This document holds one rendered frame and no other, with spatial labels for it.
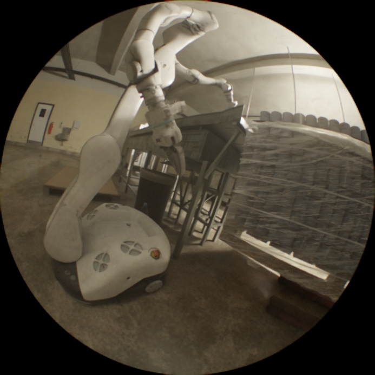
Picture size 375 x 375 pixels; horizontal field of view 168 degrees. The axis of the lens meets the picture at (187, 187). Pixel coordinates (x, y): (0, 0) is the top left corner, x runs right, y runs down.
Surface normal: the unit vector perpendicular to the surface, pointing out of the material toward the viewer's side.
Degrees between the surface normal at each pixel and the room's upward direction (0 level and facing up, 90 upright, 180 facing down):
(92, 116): 90
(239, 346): 0
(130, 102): 90
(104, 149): 90
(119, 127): 90
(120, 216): 74
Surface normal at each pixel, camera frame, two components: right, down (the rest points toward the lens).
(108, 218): 0.71, 0.01
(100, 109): 0.62, 0.30
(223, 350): 0.29, -0.95
